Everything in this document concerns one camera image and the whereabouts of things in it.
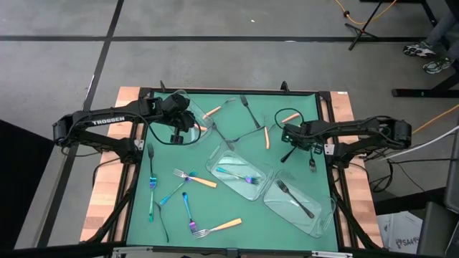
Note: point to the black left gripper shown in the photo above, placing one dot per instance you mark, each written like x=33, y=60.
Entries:
x=175, y=104

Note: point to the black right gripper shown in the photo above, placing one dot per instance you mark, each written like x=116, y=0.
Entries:
x=299, y=134

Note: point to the black fork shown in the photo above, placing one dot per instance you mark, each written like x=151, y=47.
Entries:
x=162, y=221
x=295, y=200
x=312, y=165
x=150, y=161
x=251, y=114
x=223, y=137
x=288, y=155
x=249, y=134

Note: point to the clear plastic bin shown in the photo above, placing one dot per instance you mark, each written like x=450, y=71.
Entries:
x=287, y=215
x=197, y=107
x=229, y=184

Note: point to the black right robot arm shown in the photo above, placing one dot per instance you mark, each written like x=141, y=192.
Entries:
x=358, y=127

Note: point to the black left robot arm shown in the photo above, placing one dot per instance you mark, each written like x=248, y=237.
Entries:
x=104, y=121

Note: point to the black table clamp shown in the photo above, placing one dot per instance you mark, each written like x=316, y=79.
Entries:
x=285, y=86
x=163, y=86

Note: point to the green table mat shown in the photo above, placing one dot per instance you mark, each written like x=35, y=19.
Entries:
x=215, y=208

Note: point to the white printed box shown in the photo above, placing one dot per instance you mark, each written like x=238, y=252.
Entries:
x=401, y=233

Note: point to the black floor stand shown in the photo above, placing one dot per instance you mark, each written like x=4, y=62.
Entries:
x=362, y=30

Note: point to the grey cabinet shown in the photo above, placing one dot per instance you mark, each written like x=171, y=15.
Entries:
x=452, y=179

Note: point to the person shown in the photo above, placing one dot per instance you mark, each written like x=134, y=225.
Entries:
x=419, y=50

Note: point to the grey chair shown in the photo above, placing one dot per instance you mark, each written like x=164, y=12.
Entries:
x=437, y=229

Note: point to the black panel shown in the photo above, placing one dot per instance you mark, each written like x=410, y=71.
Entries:
x=21, y=186

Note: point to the black table frame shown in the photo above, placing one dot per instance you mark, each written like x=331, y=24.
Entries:
x=258, y=91

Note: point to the black desk frame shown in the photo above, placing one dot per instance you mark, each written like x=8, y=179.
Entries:
x=412, y=93

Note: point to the black front rail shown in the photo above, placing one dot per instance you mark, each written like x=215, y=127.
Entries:
x=71, y=251

